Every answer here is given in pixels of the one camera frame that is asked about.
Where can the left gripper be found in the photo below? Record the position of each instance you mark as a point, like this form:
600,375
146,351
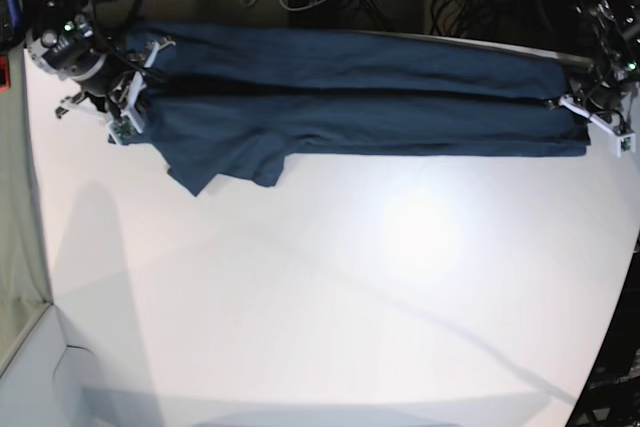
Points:
601,103

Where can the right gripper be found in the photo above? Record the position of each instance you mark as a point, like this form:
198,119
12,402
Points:
110,90

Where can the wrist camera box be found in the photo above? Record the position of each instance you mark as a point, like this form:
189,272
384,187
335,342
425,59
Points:
122,131
622,143

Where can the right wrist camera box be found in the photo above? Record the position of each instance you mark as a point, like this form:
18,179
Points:
122,131

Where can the blue handled tool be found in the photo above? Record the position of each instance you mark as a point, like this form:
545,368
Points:
15,13

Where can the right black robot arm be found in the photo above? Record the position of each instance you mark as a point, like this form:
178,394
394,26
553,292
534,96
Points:
67,40

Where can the red black clamp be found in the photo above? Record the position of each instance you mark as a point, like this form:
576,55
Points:
4,73

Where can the dark blue t-shirt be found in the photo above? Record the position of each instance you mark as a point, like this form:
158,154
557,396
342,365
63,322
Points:
237,101

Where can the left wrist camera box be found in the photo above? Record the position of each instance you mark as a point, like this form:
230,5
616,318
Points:
622,143

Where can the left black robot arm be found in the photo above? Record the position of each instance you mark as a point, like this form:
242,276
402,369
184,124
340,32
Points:
614,26

